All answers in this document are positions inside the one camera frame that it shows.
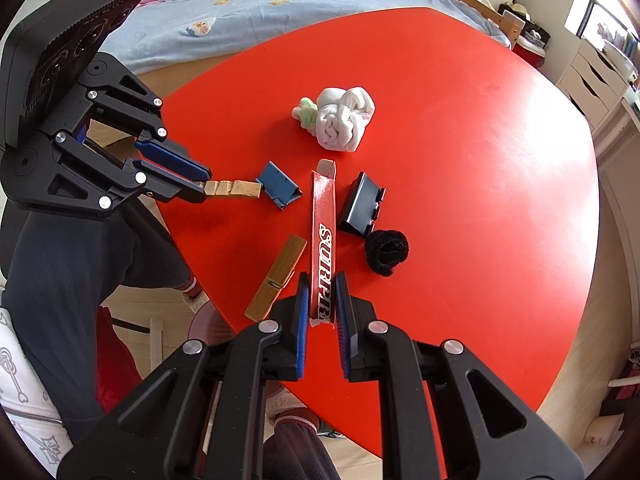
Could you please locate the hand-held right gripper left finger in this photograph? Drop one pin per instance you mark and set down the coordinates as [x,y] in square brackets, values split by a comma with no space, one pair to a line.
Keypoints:
[301,332]

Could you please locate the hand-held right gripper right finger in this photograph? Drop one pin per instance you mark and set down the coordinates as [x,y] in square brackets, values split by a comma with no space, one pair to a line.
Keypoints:
[342,332]

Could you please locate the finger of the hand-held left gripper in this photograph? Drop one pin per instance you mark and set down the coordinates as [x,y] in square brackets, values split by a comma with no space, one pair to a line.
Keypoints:
[170,185]
[172,157]

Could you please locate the tan wooden strip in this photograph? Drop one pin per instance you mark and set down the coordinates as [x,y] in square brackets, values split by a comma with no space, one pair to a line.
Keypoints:
[235,188]

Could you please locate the wooden clothespin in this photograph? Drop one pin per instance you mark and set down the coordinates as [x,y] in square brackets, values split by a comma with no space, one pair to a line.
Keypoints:
[280,270]

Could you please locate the pink translucent bin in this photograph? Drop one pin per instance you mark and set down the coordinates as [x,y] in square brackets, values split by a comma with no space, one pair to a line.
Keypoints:
[207,327]

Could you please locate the black sock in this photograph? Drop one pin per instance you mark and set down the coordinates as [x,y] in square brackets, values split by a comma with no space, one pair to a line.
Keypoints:
[395,250]

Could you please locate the blue binder clip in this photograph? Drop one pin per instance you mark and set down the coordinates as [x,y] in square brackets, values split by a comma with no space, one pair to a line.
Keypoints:
[275,182]

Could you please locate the long red cardboard box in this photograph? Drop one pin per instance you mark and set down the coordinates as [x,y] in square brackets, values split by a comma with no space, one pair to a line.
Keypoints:
[322,220]

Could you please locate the black binder clip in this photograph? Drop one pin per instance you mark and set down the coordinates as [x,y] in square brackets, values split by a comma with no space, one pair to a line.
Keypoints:
[357,205]

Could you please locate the small green white cloth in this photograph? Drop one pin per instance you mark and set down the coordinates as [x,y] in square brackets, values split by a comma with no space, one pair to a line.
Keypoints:
[305,112]

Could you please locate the white sock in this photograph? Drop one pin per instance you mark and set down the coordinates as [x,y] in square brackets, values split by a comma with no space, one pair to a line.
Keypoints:
[345,120]

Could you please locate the person's right shoe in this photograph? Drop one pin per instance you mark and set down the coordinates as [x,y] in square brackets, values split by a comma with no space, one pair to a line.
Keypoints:
[287,405]

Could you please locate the person's shoe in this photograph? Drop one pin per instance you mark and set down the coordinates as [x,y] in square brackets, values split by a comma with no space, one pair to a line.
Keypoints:
[197,300]
[287,405]

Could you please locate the person's left shoe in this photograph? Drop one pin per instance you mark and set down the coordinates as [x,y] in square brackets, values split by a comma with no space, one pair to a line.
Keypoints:
[197,300]

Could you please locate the person's right leg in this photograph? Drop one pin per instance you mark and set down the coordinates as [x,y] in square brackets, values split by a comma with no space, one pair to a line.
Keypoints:
[295,450]

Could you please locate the red cloth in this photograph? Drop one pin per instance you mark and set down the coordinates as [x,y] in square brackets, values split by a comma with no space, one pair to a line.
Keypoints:
[115,360]

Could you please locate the person's white patterned clothing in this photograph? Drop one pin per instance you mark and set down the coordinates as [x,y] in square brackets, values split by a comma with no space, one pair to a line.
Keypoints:
[25,390]

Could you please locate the red cooler box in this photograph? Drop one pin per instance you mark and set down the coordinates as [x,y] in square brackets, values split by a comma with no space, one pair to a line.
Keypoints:
[527,52]

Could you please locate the white desk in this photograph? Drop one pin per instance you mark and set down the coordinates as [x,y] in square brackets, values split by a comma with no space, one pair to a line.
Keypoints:
[620,130]

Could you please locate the white drawer unit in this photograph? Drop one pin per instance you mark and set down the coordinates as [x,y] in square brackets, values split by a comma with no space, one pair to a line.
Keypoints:
[590,85]

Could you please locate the black bag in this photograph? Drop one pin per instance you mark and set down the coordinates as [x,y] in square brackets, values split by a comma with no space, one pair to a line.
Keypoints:
[532,30]

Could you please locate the straw hat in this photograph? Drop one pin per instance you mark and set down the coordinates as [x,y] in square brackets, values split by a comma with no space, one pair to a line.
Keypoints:
[512,10]

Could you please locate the black framed window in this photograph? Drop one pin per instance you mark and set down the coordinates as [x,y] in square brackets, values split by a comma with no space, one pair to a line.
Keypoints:
[600,5]

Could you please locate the wooden bed frame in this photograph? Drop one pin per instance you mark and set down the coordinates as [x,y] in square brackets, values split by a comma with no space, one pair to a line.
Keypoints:
[512,30]

